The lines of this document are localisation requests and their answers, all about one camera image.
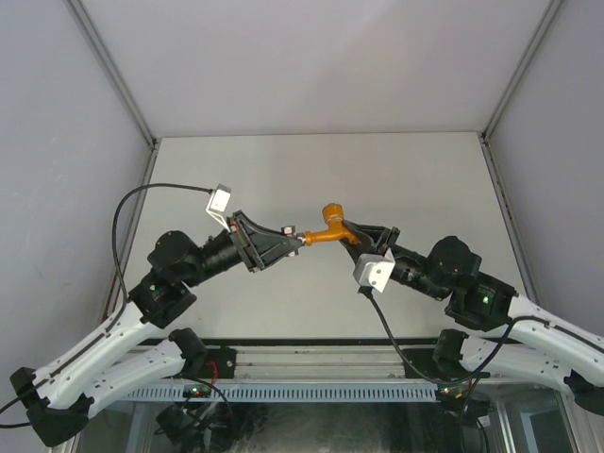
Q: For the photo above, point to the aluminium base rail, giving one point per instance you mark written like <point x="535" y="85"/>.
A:
<point x="361" y="362"/>

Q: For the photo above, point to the orange plastic water faucet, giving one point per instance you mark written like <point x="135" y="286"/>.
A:
<point x="335" y="231"/>

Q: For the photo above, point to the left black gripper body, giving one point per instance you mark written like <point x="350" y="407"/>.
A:
<point x="238" y="237"/>

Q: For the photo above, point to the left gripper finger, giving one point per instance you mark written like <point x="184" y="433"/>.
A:
<point x="258" y="233"/>
<point x="270" y="253"/>

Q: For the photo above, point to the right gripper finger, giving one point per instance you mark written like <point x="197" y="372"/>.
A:
<point x="365" y="234"/>
<point x="355" y="251"/>

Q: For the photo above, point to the right aluminium frame post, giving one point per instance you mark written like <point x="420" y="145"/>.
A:
<point x="536" y="41"/>

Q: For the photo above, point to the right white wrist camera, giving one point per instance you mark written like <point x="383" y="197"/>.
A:
<point x="374" y="270"/>

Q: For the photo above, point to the aluminium frame post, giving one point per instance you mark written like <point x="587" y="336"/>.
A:
<point x="108" y="65"/>
<point x="536" y="41"/>

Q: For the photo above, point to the slotted grey cable duct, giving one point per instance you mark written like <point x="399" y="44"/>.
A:
<point x="285" y="392"/>

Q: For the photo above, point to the left aluminium frame post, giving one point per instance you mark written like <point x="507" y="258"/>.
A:
<point x="108" y="65"/>

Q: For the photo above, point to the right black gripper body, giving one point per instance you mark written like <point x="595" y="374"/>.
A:
<point x="380" y="247"/>

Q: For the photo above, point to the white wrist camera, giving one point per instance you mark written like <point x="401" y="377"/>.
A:
<point x="217" y="205"/>
<point x="374" y="270"/>

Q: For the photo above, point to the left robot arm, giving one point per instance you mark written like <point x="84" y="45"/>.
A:
<point x="63" y="396"/>

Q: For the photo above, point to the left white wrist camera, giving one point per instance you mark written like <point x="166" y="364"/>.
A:
<point x="217" y="205"/>

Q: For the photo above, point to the metal tee pipe fitting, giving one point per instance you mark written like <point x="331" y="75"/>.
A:
<point x="297" y="240"/>

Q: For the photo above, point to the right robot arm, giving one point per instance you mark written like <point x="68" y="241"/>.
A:
<point x="501" y="331"/>

